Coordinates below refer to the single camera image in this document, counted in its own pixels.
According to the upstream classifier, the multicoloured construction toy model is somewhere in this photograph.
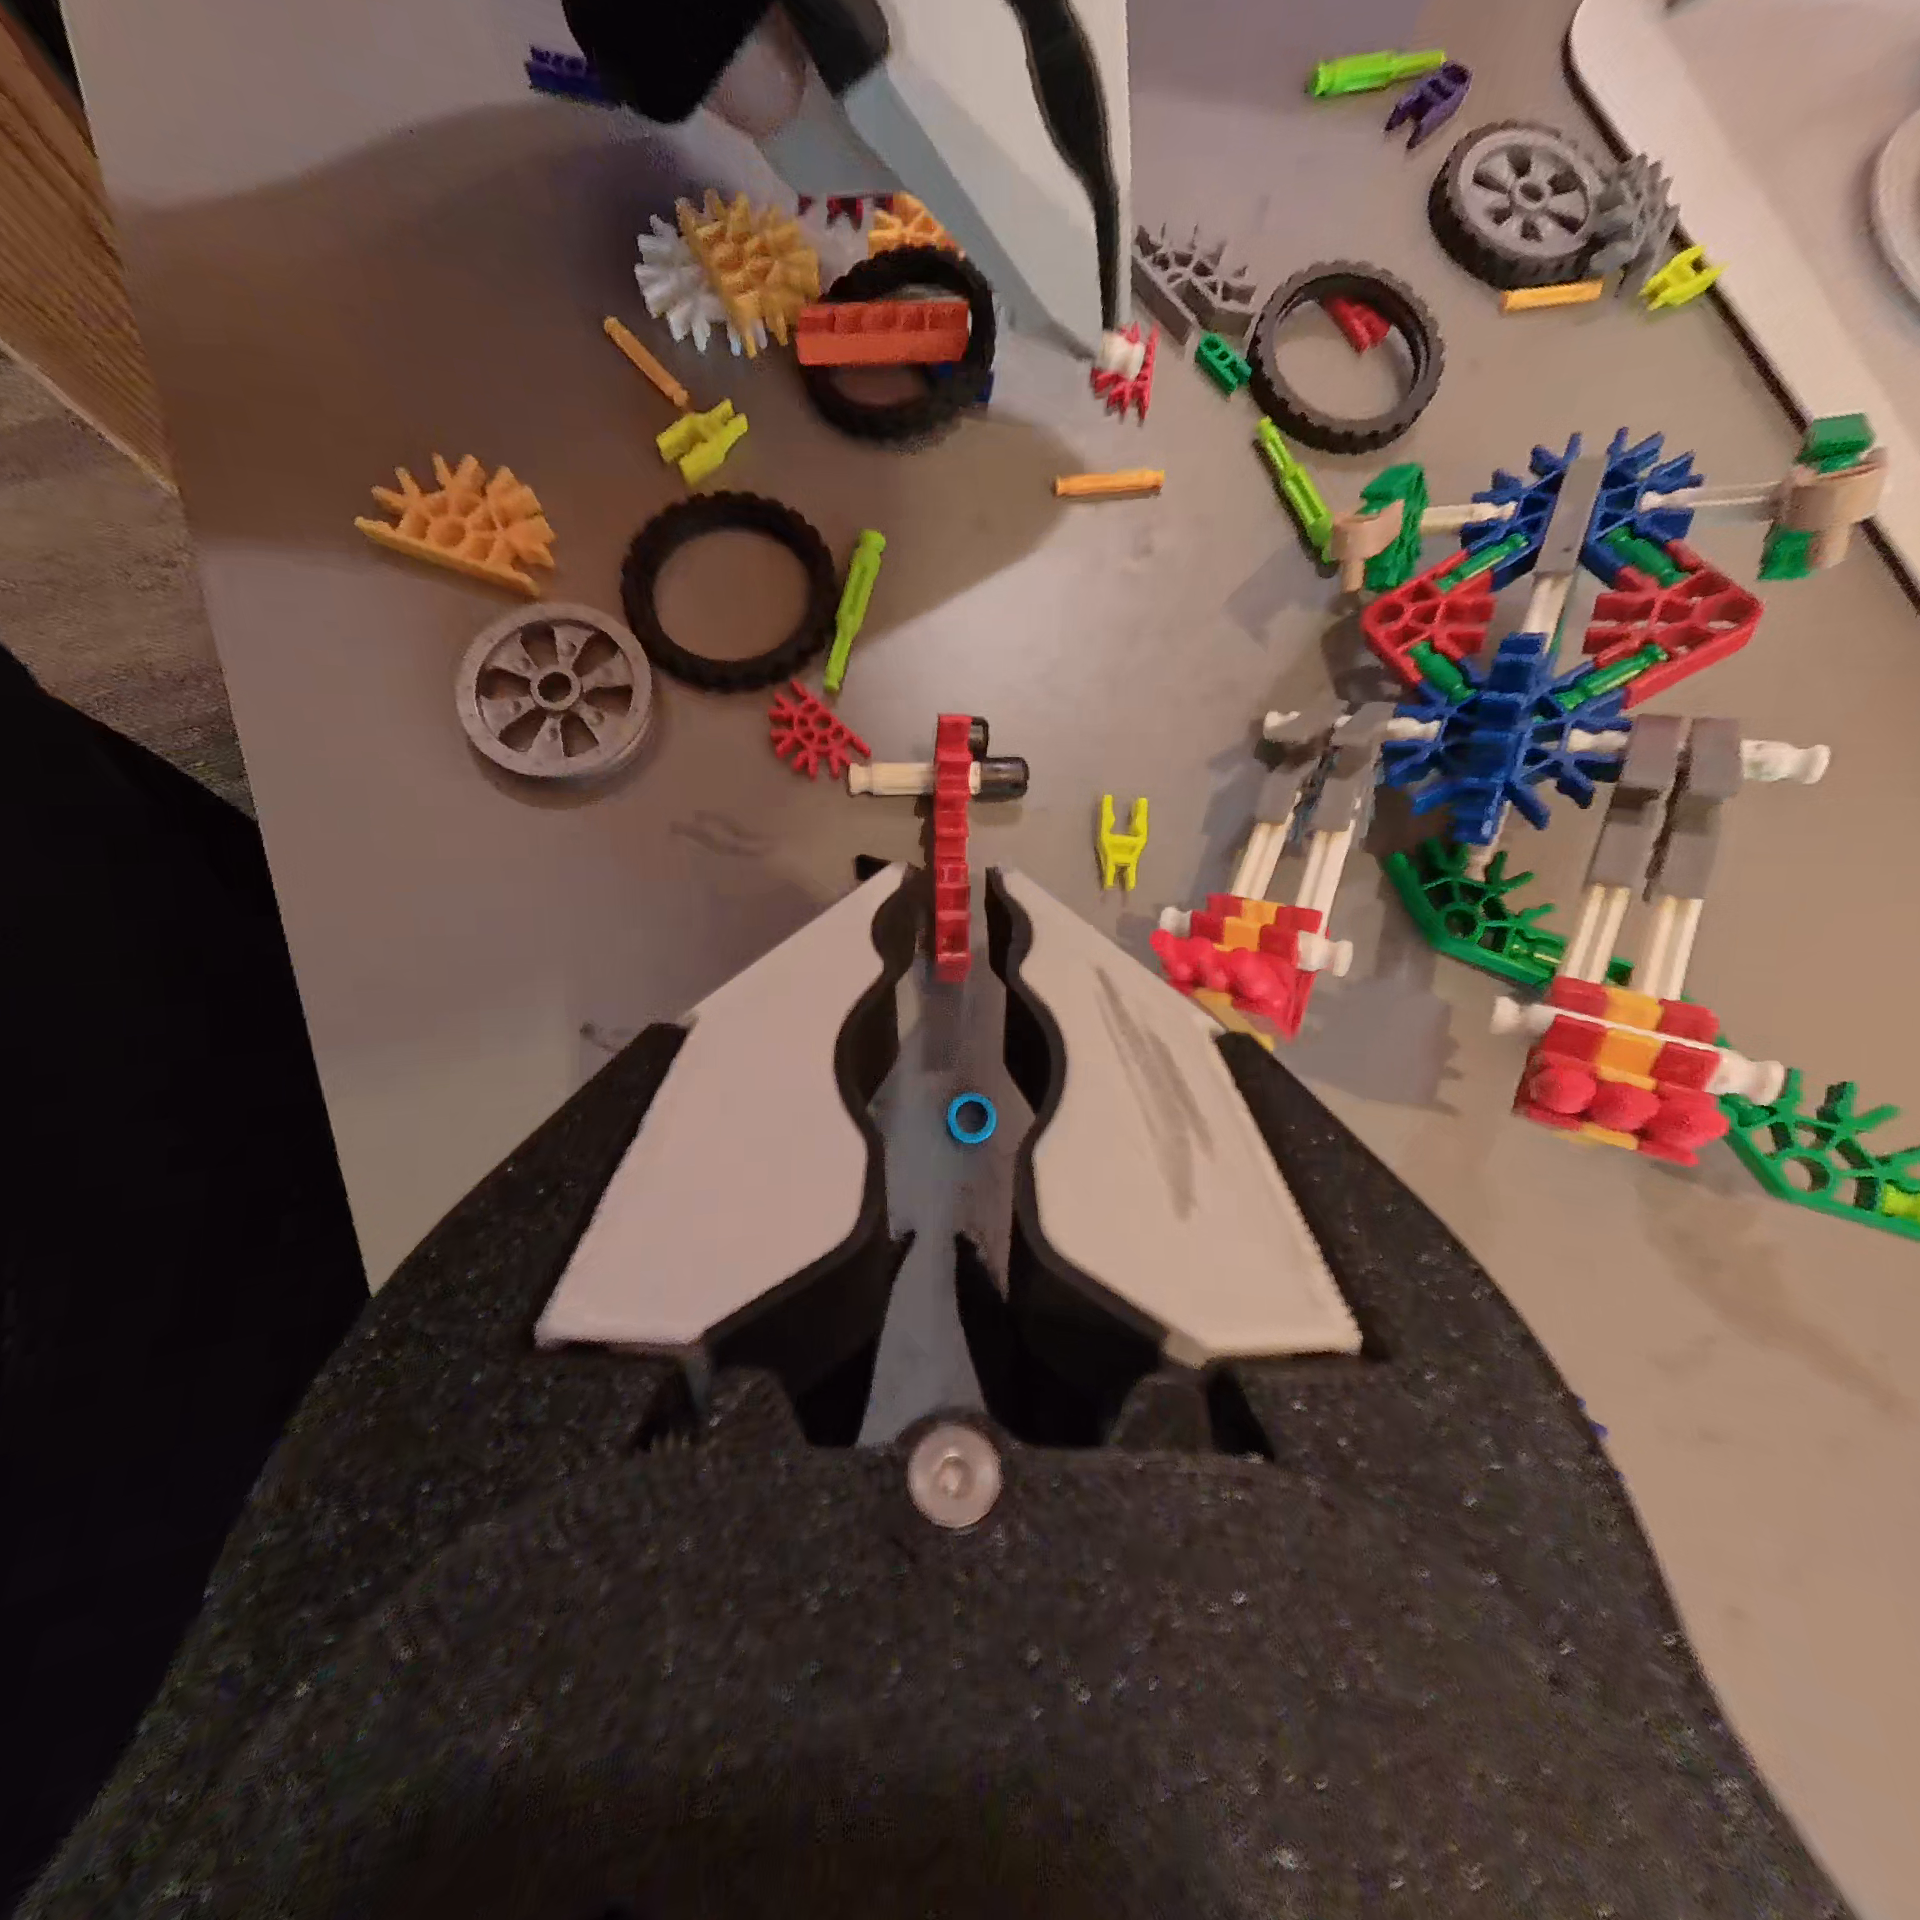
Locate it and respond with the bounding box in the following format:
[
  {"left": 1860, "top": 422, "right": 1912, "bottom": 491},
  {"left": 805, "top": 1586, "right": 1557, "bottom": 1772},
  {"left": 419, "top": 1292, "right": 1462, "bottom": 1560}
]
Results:
[{"left": 1152, "top": 412, "right": 1920, "bottom": 1244}]

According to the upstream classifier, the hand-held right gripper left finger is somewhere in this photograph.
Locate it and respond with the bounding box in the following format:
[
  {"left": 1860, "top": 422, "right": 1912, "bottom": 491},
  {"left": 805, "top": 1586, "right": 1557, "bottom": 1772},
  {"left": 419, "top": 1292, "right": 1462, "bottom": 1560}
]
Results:
[{"left": 537, "top": 863, "right": 923, "bottom": 1412}]

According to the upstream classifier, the person's left hand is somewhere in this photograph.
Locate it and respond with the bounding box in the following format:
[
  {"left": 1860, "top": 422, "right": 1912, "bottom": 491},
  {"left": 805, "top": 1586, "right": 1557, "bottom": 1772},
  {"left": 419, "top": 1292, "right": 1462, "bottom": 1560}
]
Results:
[{"left": 704, "top": 37, "right": 815, "bottom": 143}]

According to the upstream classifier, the white snowflake connector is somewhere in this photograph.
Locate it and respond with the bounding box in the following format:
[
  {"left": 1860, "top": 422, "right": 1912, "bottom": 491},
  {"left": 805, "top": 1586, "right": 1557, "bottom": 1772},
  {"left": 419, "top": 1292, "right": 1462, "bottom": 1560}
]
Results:
[{"left": 632, "top": 216, "right": 724, "bottom": 357}]

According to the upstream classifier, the grey half-circle connector stack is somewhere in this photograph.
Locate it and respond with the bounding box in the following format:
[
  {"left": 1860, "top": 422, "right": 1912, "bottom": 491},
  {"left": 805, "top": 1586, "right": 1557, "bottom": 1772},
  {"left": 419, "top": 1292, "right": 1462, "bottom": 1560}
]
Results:
[{"left": 1129, "top": 223, "right": 1262, "bottom": 346}]

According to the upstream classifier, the red toothed strip connector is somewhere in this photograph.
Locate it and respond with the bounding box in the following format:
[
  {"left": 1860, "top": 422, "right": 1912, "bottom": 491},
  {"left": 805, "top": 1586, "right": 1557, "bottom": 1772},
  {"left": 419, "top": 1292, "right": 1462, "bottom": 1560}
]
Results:
[{"left": 931, "top": 712, "right": 977, "bottom": 984}]

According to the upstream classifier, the orange-red ladder connector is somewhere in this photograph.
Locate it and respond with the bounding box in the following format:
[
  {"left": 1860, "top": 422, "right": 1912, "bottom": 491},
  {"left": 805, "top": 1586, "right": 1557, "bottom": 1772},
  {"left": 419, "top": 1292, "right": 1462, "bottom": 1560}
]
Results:
[{"left": 795, "top": 298, "right": 973, "bottom": 368}]

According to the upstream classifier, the person's dark clothing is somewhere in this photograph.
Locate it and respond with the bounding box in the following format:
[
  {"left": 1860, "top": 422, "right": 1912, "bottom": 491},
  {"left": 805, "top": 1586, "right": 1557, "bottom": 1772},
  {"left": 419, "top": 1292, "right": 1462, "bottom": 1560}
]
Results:
[{"left": 0, "top": 645, "right": 367, "bottom": 1920}]

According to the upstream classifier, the lime green plastic rod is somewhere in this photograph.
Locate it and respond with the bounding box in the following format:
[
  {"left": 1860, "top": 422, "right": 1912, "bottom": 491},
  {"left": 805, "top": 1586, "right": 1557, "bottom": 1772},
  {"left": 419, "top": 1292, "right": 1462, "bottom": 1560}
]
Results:
[
  {"left": 1303, "top": 48, "right": 1449, "bottom": 101},
  {"left": 823, "top": 527, "right": 888, "bottom": 693},
  {"left": 1255, "top": 415, "right": 1336, "bottom": 554}
]

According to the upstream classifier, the small red snowflake connector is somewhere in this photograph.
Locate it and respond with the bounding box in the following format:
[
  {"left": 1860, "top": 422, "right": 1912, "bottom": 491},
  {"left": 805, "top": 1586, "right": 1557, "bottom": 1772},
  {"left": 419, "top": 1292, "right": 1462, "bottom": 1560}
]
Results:
[{"left": 766, "top": 679, "right": 872, "bottom": 782}]

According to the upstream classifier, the ribbed wooden cabinet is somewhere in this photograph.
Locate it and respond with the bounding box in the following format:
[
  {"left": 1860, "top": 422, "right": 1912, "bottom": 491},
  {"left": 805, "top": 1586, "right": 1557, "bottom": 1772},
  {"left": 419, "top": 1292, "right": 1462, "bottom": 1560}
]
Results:
[{"left": 0, "top": 0, "right": 179, "bottom": 484}]

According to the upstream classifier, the grey snowflake connector stack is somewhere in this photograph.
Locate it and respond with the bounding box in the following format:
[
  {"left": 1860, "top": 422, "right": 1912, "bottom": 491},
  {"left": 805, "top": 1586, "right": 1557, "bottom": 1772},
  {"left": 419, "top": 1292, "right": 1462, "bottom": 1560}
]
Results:
[{"left": 1591, "top": 154, "right": 1683, "bottom": 279}]

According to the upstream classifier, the black tyre grey hub wheel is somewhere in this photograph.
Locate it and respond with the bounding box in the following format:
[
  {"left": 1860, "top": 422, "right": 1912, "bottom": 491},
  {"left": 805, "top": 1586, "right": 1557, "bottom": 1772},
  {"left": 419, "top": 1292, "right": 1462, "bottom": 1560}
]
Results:
[{"left": 1429, "top": 119, "right": 1613, "bottom": 291}]

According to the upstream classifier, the grey wheel hub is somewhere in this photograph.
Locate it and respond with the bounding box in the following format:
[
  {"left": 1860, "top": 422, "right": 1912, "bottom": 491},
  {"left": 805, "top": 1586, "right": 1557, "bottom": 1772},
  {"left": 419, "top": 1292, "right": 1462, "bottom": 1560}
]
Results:
[{"left": 454, "top": 602, "right": 655, "bottom": 783}]

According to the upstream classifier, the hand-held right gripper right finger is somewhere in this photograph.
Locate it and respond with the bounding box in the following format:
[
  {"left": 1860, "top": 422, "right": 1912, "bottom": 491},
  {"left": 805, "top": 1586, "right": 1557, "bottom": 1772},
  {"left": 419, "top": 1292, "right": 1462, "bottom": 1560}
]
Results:
[{"left": 990, "top": 863, "right": 1365, "bottom": 1439}]

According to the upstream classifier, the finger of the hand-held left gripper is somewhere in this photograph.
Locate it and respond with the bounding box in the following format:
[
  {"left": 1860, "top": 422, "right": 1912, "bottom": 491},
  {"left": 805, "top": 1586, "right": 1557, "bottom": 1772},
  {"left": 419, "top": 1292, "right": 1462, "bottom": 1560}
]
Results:
[
  {"left": 1067, "top": 0, "right": 1131, "bottom": 328},
  {"left": 777, "top": 0, "right": 1119, "bottom": 360}
]

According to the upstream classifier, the orange snowflake connector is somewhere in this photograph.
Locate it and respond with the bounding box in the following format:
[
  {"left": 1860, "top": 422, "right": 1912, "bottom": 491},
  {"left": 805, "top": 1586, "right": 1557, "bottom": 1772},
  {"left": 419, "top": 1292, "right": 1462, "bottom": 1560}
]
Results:
[{"left": 673, "top": 191, "right": 824, "bottom": 359}]

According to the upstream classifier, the black rubber tyre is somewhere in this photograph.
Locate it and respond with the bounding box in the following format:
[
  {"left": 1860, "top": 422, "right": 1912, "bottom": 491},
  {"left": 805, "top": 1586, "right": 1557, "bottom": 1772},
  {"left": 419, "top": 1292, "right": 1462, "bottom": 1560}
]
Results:
[
  {"left": 621, "top": 491, "right": 839, "bottom": 693},
  {"left": 1247, "top": 261, "right": 1449, "bottom": 458},
  {"left": 795, "top": 246, "right": 998, "bottom": 444}
]

